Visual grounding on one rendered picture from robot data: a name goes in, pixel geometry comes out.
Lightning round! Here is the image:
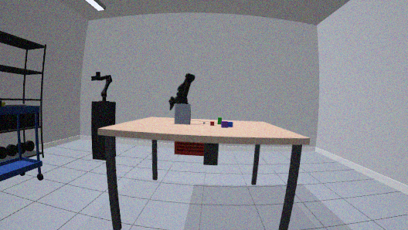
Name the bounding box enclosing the purple block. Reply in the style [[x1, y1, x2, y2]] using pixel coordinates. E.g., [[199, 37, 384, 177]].
[[221, 121, 228, 128]]

